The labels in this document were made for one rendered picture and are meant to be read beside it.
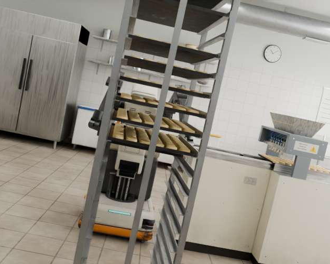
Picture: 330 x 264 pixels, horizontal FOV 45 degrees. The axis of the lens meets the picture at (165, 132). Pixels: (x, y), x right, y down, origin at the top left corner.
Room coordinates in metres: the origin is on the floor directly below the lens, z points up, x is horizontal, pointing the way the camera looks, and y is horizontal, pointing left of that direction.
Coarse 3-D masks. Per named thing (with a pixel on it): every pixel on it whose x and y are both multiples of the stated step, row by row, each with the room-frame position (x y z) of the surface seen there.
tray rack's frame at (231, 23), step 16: (128, 0) 1.71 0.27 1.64; (128, 16) 1.71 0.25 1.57; (176, 32) 1.75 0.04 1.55; (176, 48) 1.75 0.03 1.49; (224, 48) 1.77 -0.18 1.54; (224, 64) 1.77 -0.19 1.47; (112, 80) 1.71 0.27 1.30; (112, 96) 1.71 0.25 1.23; (160, 96) 1.75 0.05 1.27; (160, 112) 1.75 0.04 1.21; (208, 112) 1.77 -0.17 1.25; (208, 128) 1.77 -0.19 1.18; (96, 160) 1.71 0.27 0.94; (96, 176) 1.71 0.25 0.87; (144, 176) 1.75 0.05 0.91; (144, 192) 1.75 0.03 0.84; (192, 192) 1.77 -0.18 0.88; (192, 208) 1.77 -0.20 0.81; (80, 240) 1.71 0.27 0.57; (80, 256) 1.71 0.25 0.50; (128, 256) 1.75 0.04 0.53; (176, 256) 1.77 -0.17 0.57
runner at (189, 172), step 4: (176, 156) 2.27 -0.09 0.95; (180, 160) 2.15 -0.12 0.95; (184, 160) 2.04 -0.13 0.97; (180, 164) 2.02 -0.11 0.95; (184, 164) 2.02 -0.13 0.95; (188, 164) 1.93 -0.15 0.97; (184, 168) 1.94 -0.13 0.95; (188, 168) 1.91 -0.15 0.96; (184, 172) 1.85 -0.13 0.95; (188, 172) 1.85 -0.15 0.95; (192, 172) 1.80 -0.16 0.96; (188, 176) 1.77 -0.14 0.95; (192, 176) 1.78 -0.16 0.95
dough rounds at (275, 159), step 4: (264, 156) 3.62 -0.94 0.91; (268, 156) 3.62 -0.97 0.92; (272, 156) 3.70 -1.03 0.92; (272, 160) 3.43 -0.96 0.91; (276, 160) 3.44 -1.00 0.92; (280, 160) 3.52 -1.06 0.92; (284, 160) 3.58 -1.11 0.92; (288, 160) 3.65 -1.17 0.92; (292, 160) 3.71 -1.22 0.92; (288, 164) 3.38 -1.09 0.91; (292, 164) 3.39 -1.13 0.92; (312, 164) 3.72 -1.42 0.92; (312, 168) 3.41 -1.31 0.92; (316, 168) 3.48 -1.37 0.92; (320, 168) 3.54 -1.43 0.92; (324, 168) 3.62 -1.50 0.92; (324, 172) 3.41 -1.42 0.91; (328, 172) 3.42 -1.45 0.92
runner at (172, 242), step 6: (162, 210) 2.38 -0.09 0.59; (162, 216) 2.25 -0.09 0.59; (162, 222) 2.15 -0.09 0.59; (168, 222) 2.11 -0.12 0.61; (168, 228) 2.07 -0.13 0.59; (168, 234) 1.98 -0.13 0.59; (168, 240) 1.90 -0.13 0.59; (174, 240) 1.85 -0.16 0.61; (174, 246) 1.82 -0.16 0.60; (174, 252) 1.77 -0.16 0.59
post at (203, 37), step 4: (204, 36) 2.37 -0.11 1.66; (200, 40) 2.38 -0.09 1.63; (204, 40) 2.37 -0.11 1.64; (200, 44) 2.37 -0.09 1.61; (200, 64) 2.38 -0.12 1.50; (196, 68) 2.37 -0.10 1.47; (192, 80) 2.37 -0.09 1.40; (196, 80) 2.38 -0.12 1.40; (192, 84) 2.37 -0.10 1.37; (192, 88) 2.37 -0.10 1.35; (188, 96) 2.37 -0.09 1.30; (192, 96) 2.37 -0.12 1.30; (188, 100) 2.37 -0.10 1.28; (192, 100) 2.38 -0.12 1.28; (188, 104) 2.37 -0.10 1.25; (184, 116) 2.37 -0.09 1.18; (188, 116) 2.37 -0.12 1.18; (184, 120) 2.37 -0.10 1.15; (176, 160) 2.37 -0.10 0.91; (176, 164) 2.37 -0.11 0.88; (172, 176) 2.37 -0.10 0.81; (172, 180) 2.37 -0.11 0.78; (168, 192) 2.37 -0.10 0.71
